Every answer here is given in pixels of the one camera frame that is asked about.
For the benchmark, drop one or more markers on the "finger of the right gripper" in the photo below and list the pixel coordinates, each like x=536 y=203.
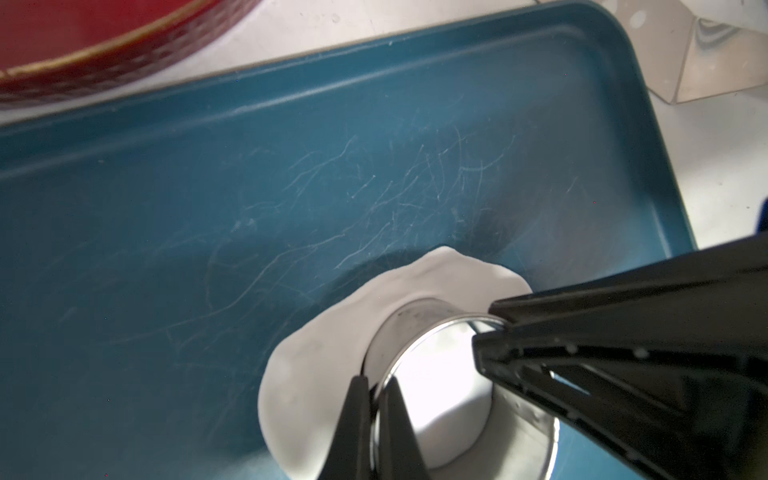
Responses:
x=664 y=366

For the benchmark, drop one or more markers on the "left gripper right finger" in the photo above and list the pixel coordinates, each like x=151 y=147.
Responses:
x=398 y=453

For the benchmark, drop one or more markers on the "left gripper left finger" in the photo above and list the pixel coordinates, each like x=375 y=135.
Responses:
x=349 y=456

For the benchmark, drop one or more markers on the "small round metal cutter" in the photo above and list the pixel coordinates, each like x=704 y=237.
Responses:
x=465 y=426

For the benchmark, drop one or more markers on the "white dough piece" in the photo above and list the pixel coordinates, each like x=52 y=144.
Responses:
x=307 y=376

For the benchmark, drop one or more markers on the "teal plastic tray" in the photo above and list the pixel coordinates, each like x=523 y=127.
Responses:
x=156 y=249

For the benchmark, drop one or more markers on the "metal spatula wooden handle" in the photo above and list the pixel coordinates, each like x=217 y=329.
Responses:
x=686 y=57

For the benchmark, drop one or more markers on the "round red tray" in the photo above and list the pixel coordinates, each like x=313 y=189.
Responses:
x=53 y=51

